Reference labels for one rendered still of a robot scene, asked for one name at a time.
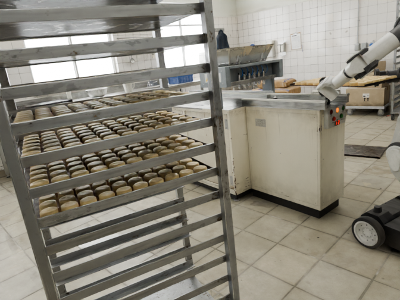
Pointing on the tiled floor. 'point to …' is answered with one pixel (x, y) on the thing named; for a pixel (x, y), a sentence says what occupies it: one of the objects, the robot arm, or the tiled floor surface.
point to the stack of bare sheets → (363, 151)
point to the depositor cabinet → (234, 118)
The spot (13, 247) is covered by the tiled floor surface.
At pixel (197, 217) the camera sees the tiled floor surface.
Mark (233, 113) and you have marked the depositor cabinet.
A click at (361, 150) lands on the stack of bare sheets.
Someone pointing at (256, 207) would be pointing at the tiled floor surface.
